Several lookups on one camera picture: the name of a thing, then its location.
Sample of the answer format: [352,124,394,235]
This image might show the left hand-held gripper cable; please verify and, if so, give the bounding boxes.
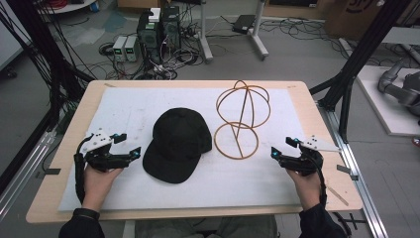
[73,141,88,206]

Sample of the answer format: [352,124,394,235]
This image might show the grey bench power supply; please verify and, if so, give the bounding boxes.
[124,35,141,62]
[112,35,129,62]

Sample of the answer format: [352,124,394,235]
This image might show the right hand-held gripper cable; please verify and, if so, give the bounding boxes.
[312,161,329,210]

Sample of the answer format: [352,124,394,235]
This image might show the copper wire hat stand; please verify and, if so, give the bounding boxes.
[213,79,272,161]

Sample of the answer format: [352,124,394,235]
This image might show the white stand leg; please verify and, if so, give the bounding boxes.
[248,0,269,61]
[197,0,215,64]

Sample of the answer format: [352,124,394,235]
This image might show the black frame post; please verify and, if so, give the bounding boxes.
[309,0,414,144]
[0,0,95,140]

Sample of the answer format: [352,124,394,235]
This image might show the hand-held gripper cable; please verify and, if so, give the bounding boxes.
[312,161,329,210]
[73,141,88,206]

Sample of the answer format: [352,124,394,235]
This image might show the white round table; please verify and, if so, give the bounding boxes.
[39,0,97,15]

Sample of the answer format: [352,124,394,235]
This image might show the person's right hand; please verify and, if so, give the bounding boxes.
[285,169,323,212]

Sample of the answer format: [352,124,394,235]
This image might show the white foam mat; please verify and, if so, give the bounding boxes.
[57,86,307,213]

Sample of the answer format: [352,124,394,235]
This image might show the person's left hand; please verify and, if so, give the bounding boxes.
[81,165,124,212]

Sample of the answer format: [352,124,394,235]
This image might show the black baseball cap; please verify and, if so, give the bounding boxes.
[142,106,213,185]

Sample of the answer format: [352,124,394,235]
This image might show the white floor board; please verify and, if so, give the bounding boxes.
[356,64,420,138]

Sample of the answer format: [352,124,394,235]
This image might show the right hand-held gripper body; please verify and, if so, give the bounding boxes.
[279,134,342,178]

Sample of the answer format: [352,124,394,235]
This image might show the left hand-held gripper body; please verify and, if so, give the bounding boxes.
[78,128,125,174]

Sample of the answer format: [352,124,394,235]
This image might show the white table leg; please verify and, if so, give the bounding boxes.
[122,219,137,238]

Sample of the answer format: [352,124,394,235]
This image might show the aluminium rail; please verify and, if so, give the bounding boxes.
[317,101,390,238]
[0,129,57,221]

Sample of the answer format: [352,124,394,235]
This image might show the cardboard box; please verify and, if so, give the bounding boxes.
[324,0,385,42]

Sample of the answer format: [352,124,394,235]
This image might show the black box on floor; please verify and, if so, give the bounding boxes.
[231,14,257,36]

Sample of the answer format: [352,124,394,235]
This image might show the tangle of floor cables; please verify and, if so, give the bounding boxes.
[98,19,206,81]

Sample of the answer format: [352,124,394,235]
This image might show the black computer tower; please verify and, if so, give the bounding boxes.
[136,9,163,66]
[160,5,182,52]

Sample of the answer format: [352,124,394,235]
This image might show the thin wooden stick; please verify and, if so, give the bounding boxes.
[326,185,350,207]

